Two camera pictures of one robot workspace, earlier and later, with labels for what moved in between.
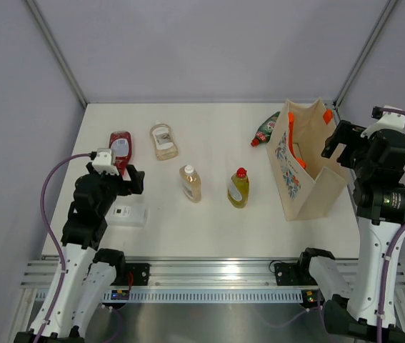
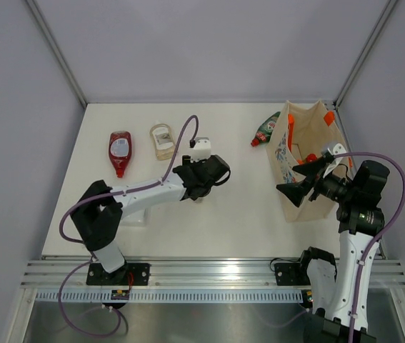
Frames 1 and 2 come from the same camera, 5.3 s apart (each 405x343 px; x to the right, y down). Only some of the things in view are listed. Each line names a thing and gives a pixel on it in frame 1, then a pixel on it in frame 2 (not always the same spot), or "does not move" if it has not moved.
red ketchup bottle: [121, 143] does not move
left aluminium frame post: [56, 49] does not move
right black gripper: [349, 135] → [296, 191]
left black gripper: [128, 187] → [187, 161]
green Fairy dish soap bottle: [264, 131] does not move
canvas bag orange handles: [306, 183] does not move
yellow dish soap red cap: [238, 191] → [311, 158]
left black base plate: [141, 274] does not move
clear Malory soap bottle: [162, 136] does not move
